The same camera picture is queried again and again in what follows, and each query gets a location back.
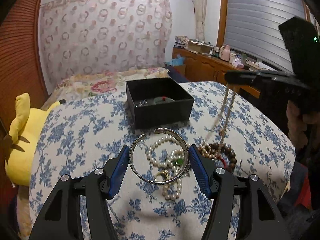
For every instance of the grey window blind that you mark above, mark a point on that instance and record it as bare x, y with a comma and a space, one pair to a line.
252, 28

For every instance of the wooden sideboard cabinet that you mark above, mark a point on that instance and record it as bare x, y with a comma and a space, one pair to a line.
203, 68

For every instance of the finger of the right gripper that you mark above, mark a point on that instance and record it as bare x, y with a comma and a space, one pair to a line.
259, 78

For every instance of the blue tissue paper box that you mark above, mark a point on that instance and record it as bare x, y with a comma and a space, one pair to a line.
178, 61

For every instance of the cardboard box on cabinet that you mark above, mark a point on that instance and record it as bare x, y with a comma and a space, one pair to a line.
199, 47

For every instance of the right hand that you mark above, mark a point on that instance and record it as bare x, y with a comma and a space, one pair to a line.
298, 125

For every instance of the pink thermos jug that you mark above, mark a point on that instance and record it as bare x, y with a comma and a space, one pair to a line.
225, 53

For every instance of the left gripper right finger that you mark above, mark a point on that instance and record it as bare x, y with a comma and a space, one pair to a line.
259, 217

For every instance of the floral bed quilt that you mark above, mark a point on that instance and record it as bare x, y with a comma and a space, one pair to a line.
85, 85

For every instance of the black jewelry box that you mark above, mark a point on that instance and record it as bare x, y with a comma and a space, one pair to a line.
157, 102

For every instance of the yellow plush toy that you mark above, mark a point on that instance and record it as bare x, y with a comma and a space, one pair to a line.
20, 143

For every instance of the pink circle patterned curtain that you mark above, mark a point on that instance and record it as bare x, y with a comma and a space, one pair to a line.
93, 36

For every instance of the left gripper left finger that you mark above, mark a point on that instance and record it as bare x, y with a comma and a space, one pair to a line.
60, 218

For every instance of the blue floral white cushion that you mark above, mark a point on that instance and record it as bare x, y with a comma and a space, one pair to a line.
80, 136

